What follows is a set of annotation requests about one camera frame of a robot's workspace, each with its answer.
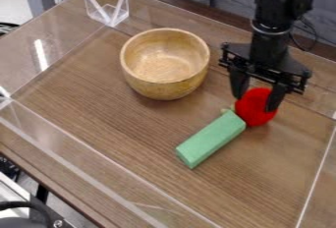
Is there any clear acrylic tray enclosure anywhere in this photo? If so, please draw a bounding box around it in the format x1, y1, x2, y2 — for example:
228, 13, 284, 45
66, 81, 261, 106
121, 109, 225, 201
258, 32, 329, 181
0, 0, 336, 228

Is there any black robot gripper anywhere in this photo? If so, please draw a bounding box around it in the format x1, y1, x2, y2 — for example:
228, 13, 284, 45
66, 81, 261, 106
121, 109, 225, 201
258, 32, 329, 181
218, 42, 312, 112

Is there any green rectangular block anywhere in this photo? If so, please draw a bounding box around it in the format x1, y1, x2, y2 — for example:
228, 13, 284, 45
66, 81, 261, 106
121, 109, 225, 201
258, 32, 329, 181
176, 109, 246, 169

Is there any light wooden bowl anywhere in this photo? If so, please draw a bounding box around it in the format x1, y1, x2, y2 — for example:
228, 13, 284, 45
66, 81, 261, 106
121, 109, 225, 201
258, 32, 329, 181
120, 28, 210, 100

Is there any red fuzzy ball fruit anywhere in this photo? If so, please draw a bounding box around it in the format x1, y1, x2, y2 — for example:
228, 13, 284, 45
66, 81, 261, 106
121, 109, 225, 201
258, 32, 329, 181
233, 87, 277, 127

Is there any clear acrylic corner bracket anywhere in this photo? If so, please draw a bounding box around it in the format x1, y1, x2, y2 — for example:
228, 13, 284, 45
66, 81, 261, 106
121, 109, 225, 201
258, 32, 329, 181
84, 0, 129, 28

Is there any black cable bottom left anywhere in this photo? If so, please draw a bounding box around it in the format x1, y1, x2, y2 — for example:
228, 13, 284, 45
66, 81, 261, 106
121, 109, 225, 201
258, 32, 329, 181
0, 200, 53, 228

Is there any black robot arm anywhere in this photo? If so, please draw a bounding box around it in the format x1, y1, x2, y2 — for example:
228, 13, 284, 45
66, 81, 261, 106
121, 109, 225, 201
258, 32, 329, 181
218, 0, 313, 112

